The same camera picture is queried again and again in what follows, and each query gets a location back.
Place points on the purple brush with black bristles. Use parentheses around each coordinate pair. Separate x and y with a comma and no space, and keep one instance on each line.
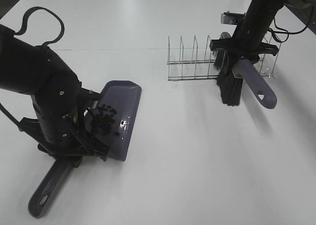
(241,71)

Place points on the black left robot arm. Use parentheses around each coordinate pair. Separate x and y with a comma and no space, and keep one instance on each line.
(29,70)

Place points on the pile of coffee beans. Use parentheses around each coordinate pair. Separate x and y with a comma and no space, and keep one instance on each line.
(102,120)

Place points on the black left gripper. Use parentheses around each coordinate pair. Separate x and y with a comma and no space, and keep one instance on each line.
(59,128)

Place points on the chrome wire rack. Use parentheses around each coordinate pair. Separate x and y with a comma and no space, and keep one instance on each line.
(194,63)

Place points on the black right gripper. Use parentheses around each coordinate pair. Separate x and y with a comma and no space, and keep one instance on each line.
(246,41)

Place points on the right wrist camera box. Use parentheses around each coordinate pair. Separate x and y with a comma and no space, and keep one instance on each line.
(230,18)

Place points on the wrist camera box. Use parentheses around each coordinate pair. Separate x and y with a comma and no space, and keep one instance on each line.
(88,98)
(230,18)

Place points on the purple plastic dustpan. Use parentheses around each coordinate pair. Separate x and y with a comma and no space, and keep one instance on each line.
(122,95)

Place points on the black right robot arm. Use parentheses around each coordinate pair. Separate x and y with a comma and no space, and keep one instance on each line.
(276,5)

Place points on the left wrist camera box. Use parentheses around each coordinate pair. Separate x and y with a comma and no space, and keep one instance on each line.
(88,98)

